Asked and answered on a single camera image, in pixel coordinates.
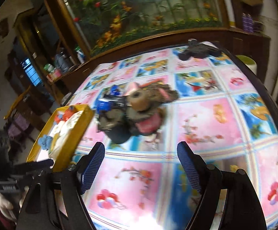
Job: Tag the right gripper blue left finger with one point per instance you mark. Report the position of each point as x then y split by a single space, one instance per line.
88 166

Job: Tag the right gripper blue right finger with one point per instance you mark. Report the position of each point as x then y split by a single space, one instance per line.
206 180

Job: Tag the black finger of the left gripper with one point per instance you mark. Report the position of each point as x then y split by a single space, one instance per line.
26 168

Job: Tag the blue knitted cloth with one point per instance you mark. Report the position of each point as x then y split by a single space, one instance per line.
45 142

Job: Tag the orange plastic bag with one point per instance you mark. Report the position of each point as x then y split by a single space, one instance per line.
64 113

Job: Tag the white cloth sack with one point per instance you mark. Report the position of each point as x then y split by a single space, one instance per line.
61 133

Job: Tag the pink tissue pack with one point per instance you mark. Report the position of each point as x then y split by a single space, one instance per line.
135 86

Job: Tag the white gloved left hand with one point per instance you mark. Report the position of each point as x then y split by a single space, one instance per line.
6 207

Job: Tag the yellow cardboard box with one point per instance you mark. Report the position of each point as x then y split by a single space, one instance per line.
68 149

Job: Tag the wooden chair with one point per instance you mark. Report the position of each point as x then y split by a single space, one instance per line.
30 108

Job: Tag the black motor with shaft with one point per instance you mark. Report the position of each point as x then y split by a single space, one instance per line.
114 124

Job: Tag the red label motor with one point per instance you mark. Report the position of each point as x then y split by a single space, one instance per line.
147 122

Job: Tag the blue white snack bag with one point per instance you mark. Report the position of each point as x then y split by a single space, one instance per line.
111 98

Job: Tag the colourful patterned tablecloth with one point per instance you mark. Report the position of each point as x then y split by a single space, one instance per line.
223 112

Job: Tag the brown knitted cloth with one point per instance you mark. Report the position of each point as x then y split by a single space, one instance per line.
161 93

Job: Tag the blue grey kettle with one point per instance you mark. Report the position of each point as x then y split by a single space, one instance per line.
61 63

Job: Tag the white green bowl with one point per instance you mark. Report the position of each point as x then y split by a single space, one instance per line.
249 62

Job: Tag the black device on table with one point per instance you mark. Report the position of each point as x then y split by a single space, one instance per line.
199 50

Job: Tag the flower landscape painting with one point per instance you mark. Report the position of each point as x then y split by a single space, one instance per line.
105 24

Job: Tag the purple bottle right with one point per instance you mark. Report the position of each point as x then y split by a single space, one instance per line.
249 23

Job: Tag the purple bottle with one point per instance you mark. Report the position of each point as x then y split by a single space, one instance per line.
245 22
249 23

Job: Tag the purple bottle left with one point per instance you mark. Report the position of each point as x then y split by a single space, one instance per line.
245 22

